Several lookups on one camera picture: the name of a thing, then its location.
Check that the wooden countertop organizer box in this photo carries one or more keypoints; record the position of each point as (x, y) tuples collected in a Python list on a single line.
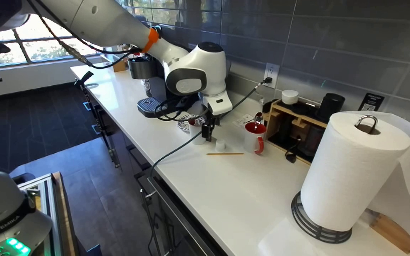
[(281, 121)]

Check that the wooden stir stick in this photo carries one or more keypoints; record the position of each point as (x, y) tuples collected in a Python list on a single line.
[(226, 153)]

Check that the aluminium profile base frame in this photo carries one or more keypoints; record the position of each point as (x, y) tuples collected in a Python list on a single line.
[(43, 193)]

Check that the black cylindrical canister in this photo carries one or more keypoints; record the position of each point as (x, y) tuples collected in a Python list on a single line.
[(330, 106)]

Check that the white paper towel roll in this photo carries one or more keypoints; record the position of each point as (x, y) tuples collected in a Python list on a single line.
[(352, 175)]

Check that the dark wooden base cabinet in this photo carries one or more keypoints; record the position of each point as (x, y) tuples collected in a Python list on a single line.
[(177, 227)]

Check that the small white round cap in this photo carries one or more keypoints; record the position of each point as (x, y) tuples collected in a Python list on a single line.
[(221, 145)]

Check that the large window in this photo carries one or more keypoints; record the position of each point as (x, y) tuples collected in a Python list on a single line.
[(41, 50)]

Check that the small black framed sign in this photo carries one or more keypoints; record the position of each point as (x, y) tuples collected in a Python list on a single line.
[(372, 101)]

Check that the wooden block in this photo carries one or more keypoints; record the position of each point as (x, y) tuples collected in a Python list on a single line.
[(392, 232)]

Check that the black silver Keurig coffee machine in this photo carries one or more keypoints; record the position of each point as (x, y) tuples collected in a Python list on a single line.
[(142, 68)]

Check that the white mug red interior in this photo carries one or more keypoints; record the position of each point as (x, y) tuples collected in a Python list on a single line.
[(251, 139)]

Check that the small white jar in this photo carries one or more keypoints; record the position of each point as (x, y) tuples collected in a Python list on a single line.
[(289, 96)]

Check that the small black clip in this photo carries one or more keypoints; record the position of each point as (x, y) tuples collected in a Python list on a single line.
[(290, 155)]

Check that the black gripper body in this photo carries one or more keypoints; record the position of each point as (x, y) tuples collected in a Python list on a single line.
[(211, 118)]

